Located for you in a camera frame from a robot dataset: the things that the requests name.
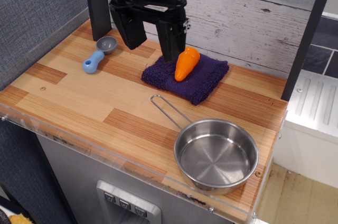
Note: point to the yellow object bottom left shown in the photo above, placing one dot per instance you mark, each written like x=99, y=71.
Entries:
x=19, y=219

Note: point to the stainless steel pot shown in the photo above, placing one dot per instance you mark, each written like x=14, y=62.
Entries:
x=215, y=155

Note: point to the black right frame post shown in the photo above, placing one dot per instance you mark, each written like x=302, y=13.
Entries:
x=309, y=32

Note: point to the purple folded towel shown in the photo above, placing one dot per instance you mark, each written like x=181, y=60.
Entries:
x=196, y=87

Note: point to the orange toy carrot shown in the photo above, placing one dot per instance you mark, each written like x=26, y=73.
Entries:
x=186, y=62

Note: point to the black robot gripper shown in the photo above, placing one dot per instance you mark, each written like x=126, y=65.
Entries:
x=172, y=23

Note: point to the black frame post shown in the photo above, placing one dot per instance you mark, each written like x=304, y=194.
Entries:
x=99, y=18
x=309, y=32

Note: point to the grey toy appliance cabinet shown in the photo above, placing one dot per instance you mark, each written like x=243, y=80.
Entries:
x=78, y=174

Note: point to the white toy sink unit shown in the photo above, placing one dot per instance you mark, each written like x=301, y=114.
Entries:
x=307, y=141

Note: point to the blue grey toy scoop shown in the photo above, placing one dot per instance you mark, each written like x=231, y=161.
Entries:
x=105, y=45

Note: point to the black left frame post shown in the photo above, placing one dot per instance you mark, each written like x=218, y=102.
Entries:
x=99, y=18

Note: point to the clear acrylic table guard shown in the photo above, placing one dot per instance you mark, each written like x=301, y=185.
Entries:
x=119, y=205

